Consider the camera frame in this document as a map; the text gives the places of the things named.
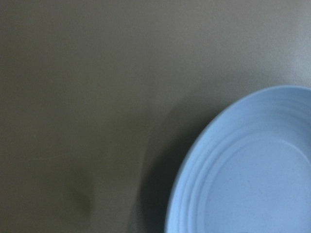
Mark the blue plate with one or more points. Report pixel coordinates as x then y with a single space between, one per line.
249 171

